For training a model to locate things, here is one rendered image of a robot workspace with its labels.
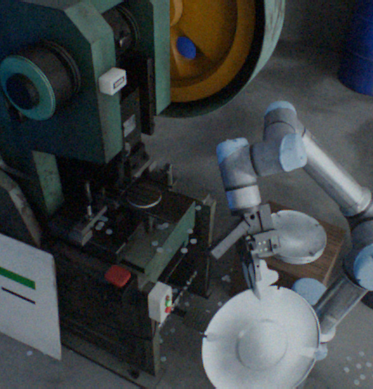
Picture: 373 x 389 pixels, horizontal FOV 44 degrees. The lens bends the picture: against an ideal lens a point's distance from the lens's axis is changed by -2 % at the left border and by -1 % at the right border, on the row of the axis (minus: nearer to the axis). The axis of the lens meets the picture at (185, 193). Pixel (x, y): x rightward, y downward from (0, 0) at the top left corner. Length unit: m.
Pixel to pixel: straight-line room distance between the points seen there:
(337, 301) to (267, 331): 0.29
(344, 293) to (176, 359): 1.05
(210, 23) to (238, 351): 1.06
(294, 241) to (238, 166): 1.12
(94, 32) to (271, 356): 0.89
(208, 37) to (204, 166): 1.51
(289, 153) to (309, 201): 1.92
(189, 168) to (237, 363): 2.04
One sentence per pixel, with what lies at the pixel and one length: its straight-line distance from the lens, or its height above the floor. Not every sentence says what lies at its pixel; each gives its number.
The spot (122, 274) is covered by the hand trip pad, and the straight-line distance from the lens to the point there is 1.47.
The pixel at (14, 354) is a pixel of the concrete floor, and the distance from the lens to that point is 2.30.
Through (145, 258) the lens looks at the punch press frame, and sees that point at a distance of 1.66.
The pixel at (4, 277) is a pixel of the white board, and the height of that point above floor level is 0.36.
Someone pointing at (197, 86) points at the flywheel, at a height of 1.07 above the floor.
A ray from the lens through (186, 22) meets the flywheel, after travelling 1.70.
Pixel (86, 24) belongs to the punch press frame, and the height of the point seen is 1.46.
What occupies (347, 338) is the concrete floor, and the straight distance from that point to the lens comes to 2.35.
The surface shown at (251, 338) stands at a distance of 1.12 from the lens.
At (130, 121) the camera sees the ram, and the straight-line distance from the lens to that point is 1.53.
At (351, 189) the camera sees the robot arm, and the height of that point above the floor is 1.14.
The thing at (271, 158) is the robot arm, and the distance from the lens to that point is 1.01.
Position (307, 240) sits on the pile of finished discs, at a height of 0.39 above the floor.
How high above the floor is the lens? 1.91
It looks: 42 degrees down
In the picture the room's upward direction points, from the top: 1 degrees clockwise
